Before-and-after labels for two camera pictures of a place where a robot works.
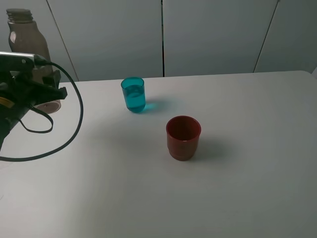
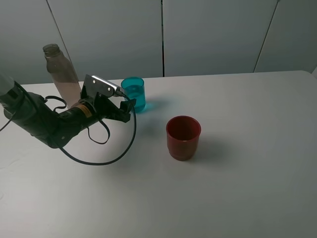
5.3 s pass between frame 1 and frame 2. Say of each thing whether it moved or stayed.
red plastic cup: stayed
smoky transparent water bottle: moved
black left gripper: moved
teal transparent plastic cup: stayed
